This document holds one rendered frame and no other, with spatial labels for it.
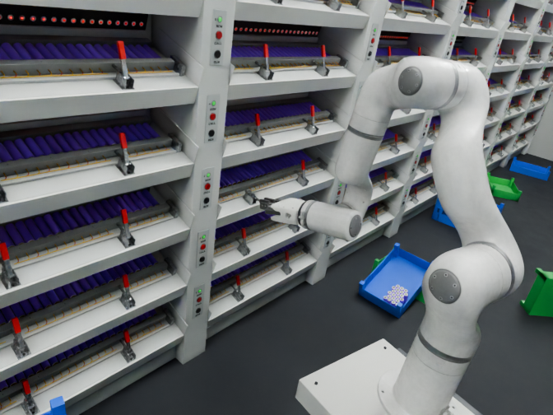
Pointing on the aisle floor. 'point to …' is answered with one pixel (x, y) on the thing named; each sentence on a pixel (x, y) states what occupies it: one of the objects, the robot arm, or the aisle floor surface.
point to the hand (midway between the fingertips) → (267, 203)
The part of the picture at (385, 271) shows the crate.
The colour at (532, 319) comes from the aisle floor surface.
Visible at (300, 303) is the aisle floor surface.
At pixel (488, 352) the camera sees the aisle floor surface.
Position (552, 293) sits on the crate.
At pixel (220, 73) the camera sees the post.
